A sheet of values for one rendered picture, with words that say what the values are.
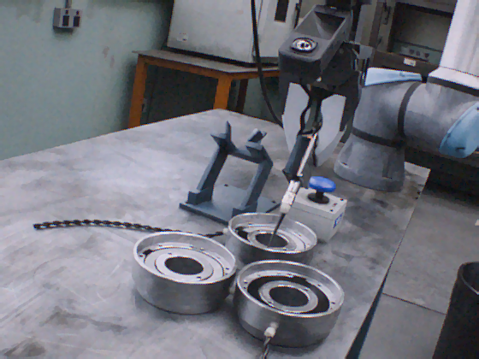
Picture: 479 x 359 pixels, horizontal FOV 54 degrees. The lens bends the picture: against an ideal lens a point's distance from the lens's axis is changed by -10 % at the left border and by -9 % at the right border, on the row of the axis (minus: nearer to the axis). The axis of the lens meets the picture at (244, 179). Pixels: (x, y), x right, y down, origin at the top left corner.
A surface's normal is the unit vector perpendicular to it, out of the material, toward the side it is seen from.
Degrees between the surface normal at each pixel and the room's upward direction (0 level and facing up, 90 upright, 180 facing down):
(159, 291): 90
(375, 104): 90
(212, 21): 90
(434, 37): 90
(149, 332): 0
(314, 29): 32
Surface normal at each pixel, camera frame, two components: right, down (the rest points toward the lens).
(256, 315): -0.62, 0.15
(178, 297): 0.02, 0.33
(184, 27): -0.42, 0.22
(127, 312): 0.18, -0.93
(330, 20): -0.06, -0.67
